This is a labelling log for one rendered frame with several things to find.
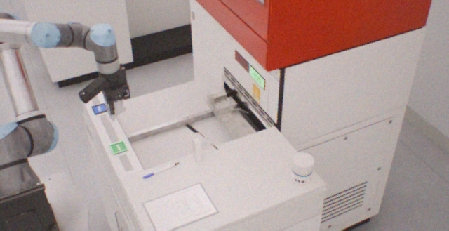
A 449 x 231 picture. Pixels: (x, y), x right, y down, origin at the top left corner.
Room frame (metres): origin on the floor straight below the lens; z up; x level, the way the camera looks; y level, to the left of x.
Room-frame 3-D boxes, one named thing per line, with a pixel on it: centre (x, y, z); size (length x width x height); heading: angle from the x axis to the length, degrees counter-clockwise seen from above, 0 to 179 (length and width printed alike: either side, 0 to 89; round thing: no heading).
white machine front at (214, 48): (1.90, -0.03, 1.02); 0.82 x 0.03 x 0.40; 26
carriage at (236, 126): (1.67, -0.04, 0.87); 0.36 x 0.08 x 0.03; 26
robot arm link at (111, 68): (1.42, 0.37, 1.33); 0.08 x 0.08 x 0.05
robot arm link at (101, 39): (1.42, 0.38, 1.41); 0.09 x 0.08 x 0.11; 59
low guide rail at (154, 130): (1.71, 0.19, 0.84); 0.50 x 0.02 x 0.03; 116
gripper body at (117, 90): (1.42, 0.37, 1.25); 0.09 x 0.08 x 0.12; 116
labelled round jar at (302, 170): (1.24, -0.26, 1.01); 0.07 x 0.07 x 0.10
